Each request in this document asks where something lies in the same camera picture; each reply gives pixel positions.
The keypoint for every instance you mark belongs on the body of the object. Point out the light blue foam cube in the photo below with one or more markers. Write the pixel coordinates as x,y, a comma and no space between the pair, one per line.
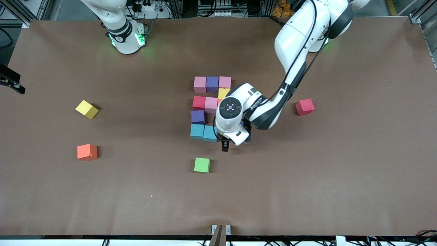
197,131
209,134

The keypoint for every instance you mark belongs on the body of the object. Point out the pink foam cube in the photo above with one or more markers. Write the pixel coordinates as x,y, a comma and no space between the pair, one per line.
211,105
200,84
224,82

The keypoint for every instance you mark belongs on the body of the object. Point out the red foam cube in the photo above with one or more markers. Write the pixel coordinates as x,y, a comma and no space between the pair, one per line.
305,106
198,102

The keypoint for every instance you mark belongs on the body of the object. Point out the yellow foam cube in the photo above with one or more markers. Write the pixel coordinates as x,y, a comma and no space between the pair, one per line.
222,93
86,109

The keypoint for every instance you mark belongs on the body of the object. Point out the dark purple foam cube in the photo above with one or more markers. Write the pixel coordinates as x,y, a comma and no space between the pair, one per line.
212,84

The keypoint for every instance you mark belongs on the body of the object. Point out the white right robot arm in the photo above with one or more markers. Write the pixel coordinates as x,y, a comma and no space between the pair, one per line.
119,27

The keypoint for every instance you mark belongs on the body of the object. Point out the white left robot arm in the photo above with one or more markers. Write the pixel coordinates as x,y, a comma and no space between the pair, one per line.
300,37

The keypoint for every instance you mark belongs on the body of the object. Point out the green foam cube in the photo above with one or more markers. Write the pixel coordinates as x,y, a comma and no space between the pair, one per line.
201,165

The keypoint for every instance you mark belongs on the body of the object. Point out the brown table cover sheet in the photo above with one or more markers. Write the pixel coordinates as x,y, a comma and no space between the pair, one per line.
307,191

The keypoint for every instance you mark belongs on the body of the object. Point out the pile of orange objects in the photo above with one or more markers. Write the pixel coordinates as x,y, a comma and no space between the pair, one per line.
281,9

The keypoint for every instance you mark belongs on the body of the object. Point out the white power strip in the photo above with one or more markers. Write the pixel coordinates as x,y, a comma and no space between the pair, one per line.
146,6

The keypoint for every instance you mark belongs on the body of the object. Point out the metal bracket with pole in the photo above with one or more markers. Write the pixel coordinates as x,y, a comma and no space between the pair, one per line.
221,234

